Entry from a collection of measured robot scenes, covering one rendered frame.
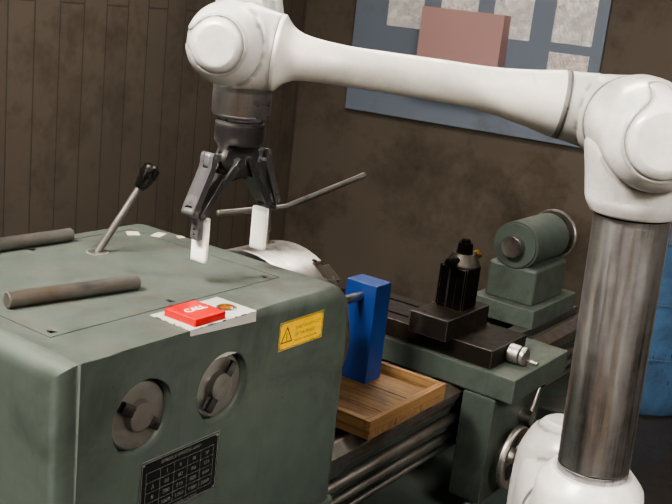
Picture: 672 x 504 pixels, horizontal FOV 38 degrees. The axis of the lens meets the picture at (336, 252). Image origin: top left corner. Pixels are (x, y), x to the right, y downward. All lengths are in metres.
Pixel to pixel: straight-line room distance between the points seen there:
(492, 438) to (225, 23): 1.33
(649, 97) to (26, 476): 0.89
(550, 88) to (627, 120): 0.23
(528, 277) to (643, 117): 1.57
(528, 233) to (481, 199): 2.70
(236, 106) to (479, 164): 4.03
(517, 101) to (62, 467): 0.79
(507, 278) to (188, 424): 1.59
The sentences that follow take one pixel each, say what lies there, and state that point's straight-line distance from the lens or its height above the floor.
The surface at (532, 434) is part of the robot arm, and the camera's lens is 1.63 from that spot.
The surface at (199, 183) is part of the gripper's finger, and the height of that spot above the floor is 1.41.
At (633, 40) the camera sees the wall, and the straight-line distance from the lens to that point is 5.16.
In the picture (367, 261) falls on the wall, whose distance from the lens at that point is 5.77.
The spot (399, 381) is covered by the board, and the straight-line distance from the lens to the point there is 2.19.
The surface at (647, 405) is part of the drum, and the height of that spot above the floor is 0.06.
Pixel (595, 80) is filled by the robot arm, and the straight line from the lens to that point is 1.44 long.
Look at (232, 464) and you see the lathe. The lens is 1.46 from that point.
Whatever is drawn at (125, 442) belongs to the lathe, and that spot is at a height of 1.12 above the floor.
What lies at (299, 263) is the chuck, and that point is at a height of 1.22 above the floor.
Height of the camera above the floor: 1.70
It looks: 15 degrees down
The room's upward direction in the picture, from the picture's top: 6 degrees clockwise
